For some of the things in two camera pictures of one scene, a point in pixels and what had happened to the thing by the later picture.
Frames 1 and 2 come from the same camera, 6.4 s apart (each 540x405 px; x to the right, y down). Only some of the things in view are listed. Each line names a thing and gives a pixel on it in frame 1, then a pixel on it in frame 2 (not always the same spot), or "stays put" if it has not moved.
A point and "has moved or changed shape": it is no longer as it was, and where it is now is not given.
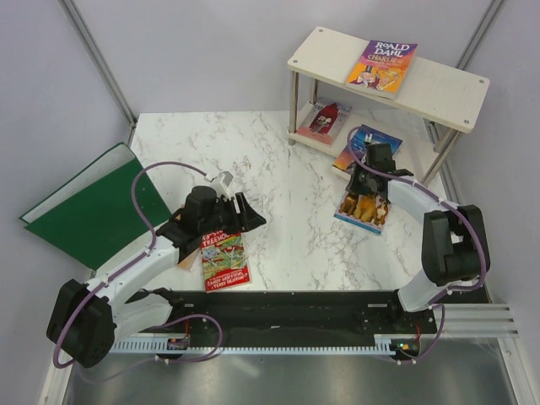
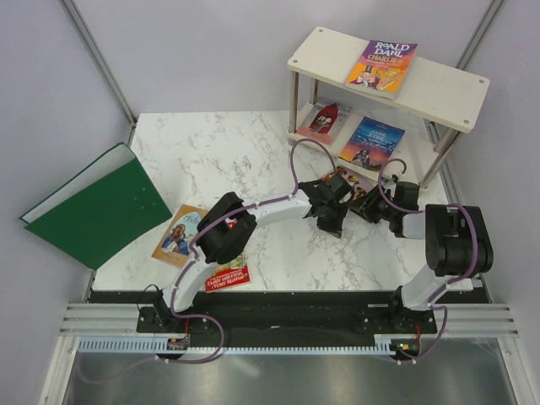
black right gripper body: (360, 182) → (386, 213)
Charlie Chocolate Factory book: (381, 67) stays put
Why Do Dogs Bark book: (364, 211) has moved or changed shape
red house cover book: (323, 121) stays put
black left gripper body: (224, 217) → (341, 202)
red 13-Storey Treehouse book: (224, 261) stays put
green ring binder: (92, 218) stays put
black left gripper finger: (250, 219) → (330, 218)
